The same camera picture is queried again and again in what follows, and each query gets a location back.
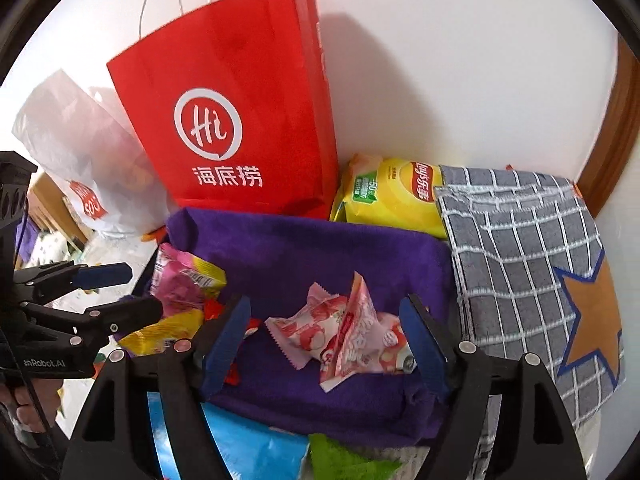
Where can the pink strawberry snack packet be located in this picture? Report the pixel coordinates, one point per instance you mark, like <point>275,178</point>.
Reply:
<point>360,350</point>

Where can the small pink candy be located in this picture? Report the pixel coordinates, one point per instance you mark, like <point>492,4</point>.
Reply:
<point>305,330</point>

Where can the wooden bedside table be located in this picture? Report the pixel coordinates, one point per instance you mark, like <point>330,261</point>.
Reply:
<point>50,195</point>

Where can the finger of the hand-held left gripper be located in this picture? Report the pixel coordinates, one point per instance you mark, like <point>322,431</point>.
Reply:
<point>135,310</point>
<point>107,274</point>

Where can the purple towel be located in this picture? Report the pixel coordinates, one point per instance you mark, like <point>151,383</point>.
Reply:
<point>310,250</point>

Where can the red paper bag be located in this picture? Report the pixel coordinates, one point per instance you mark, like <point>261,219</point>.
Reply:
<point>240,85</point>

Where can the grey checked star cloth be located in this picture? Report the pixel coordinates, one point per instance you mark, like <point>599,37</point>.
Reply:
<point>510,260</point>

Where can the pink and yellow snack packet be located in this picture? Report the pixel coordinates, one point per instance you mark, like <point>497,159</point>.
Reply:
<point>180,285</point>

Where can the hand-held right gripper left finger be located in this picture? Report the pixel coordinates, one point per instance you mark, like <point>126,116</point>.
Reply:
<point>227,350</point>

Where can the person's left hand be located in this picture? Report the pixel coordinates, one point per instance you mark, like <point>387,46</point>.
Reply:
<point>42,402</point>

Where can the blue tissue pack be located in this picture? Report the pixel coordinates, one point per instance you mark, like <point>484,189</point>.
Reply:
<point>250,450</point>

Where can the green snack packet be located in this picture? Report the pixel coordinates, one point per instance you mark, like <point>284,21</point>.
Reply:
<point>340,460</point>

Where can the yellow chips bag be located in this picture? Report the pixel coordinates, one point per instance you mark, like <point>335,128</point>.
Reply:
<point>400,200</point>

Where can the yellow triangular snack packet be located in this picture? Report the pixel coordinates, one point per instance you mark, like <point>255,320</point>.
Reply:
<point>160,332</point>

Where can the white plastic shopping bag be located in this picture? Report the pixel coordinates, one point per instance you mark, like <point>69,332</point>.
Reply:
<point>65,135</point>

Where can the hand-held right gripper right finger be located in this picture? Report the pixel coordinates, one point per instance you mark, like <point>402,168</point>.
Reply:
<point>425,345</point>

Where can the wooden bed frame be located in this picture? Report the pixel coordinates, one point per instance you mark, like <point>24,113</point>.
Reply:
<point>615,150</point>

